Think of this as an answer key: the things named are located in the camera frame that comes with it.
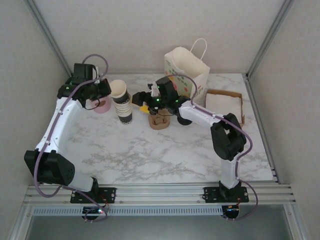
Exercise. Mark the aluminium front rail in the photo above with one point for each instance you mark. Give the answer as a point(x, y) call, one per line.
point(160, 193)

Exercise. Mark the controller board with LED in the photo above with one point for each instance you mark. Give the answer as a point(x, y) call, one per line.
point(231, 211)
point(92, 211)

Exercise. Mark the pink straw holder cup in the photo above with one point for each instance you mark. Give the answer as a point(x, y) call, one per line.
point(103, 106)

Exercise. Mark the brown cardboard tray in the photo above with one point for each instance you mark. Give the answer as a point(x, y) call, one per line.
point(225, 92)

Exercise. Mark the white flower print paper bag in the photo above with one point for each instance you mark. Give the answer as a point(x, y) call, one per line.
point(197, 80)

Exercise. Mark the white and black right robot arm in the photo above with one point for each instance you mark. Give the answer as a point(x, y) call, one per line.
point(230, 175)

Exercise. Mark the stack of paper cups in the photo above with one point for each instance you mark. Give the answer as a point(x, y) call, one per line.
point(123, 110)

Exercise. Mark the aluminium frame post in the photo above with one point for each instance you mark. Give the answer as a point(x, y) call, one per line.
point(267, 37)
point(51, 37)

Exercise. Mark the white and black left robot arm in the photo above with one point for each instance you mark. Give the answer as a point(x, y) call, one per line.
point(62, 120)

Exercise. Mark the aluminium side rail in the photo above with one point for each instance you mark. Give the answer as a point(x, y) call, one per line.
point(261, 125)

